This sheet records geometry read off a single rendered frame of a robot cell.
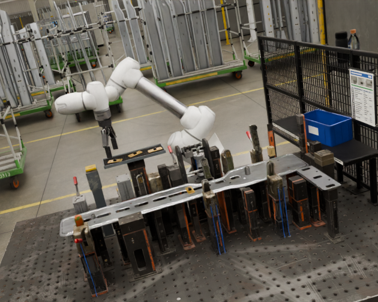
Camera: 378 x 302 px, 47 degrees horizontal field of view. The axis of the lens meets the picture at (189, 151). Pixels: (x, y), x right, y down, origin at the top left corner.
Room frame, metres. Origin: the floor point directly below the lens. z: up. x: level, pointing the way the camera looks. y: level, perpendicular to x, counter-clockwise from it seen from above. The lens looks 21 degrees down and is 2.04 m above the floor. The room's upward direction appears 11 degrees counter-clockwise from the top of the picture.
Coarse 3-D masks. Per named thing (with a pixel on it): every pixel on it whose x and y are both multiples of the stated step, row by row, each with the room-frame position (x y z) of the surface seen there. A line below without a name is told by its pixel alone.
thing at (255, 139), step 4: (252, 128) 2.38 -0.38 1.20; (256, 128) 2.38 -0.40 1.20; (252, 132) 2.40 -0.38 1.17; (256, 132) 2.40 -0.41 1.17; (252, 136) 2.39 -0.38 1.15; (256, 136) 2.40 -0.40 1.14; (252, 140) 2.40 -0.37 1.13; (256, 140) 2.40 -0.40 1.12; (256, 144) 2.40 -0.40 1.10; (256, 152) 2.38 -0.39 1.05; (260, 152) 2.38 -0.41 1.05
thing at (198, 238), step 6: (186, 192) 2.18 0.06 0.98; (192, 204) 2.15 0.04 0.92; (192, 210) 2.15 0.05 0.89; (192, 216) 2.17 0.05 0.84; (198, 216) 2.16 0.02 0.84; (198, 222) 2.15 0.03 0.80; (198, 228) 2.15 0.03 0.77; (198, 234) 2.18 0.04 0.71; (198, 240) 2.13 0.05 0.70; (204, 240) 2.12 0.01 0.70
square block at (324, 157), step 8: (320, 152) 2.19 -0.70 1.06; (328, 152) 2.17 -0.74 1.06; (320, 160) 2.14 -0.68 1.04; (328, 160) 2.14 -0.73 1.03; (320, 168) 2.16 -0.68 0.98; (328, 168) 2.15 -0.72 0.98; (320, 176) 2.17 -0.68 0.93; (320, 192) 2.18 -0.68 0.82; (320, 200) 2.19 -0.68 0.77; (320, 208) 2.19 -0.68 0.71
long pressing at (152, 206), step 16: (272, 160) 2.35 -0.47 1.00; (288, 160) 2.30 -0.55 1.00; (224, 176) 2.25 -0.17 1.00; (240, 176) 2.22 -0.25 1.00; (256, 176) 2.18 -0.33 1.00; (160, 192) 2.21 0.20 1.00; (176, 192) 2.17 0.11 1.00; (112, 208) 2.14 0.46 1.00; (144, 208) 2.06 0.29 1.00; (160, 208) 2.04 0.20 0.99; (64, 224) 2.06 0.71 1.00; (96, 224) 1.99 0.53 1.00
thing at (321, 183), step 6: (300, 168) 2.16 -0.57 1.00; (312, 168) 2.13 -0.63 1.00; (300, 174) 2.11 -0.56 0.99; (306, 174) 2.08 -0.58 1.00; (312, 174) 2.06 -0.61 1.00; (318, 174) 2.05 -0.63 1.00; (324, 174) 2.04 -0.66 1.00; (312, 180) 2.00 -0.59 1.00; (318, 180) 1.99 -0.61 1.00; (324, 180) 1.97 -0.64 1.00; (330, 180) 1.96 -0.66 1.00; (318, 186) 1.93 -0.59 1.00; (324, 186) 1.91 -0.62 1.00; (336, 186) 1.89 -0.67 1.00
